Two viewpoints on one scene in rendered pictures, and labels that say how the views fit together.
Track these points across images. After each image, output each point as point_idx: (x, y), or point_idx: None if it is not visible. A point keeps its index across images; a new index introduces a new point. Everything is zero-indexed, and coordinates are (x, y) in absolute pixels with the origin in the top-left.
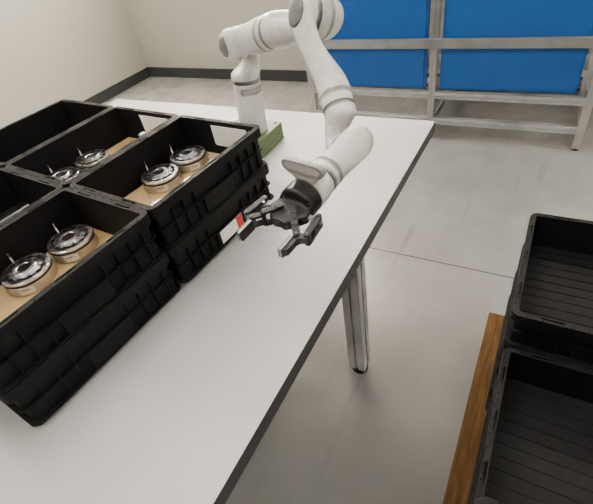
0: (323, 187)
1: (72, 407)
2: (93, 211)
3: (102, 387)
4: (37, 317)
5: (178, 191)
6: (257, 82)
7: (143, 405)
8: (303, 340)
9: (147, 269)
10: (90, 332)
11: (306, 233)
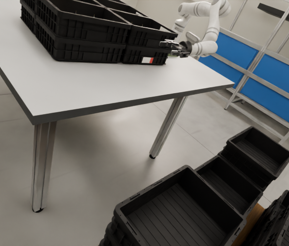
0: (194, 48)
1: (67, 63)
2: (109, 19)
3: (80, 66)
4: (84, 23)
5: (144, 28)
6: (183, 28)
7: (92, 76)
8: (155, 94)
9: (118, 44)
10: (90, 45)
11: (183, 52)
